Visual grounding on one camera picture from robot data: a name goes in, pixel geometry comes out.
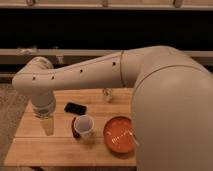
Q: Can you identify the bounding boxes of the orange bowl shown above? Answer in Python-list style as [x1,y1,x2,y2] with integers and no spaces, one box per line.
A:
[103,116,134,153]

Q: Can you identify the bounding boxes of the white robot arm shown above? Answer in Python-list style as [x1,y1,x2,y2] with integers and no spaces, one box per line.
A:
[12,46,213,171]

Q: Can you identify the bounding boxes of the black smartphone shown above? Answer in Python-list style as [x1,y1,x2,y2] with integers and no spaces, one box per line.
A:
[64,102,87,115]

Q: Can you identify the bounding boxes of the white cup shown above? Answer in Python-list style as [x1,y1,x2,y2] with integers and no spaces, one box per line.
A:
[74,115,94,139]

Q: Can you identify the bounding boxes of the wooden table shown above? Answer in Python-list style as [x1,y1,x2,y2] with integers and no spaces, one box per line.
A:
[4,89,136,167]

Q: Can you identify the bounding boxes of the long grey rail shelf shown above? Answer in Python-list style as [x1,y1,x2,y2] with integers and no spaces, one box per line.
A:
[0,48,213,66]

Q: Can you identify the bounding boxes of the small white bottle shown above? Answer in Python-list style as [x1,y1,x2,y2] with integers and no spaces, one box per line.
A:
[102,88,113,102]

